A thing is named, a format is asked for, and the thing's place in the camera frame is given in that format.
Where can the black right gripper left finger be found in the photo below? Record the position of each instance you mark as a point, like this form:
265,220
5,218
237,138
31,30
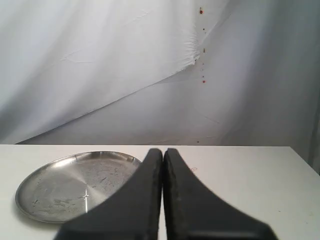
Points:
131,213

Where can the white backdrop sheet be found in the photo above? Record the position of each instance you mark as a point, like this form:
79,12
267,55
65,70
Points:
161,72

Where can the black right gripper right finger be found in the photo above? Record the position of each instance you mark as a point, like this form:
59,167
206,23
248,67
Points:
193,212

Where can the round steel plate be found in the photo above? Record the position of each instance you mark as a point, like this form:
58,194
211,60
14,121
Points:
71,186

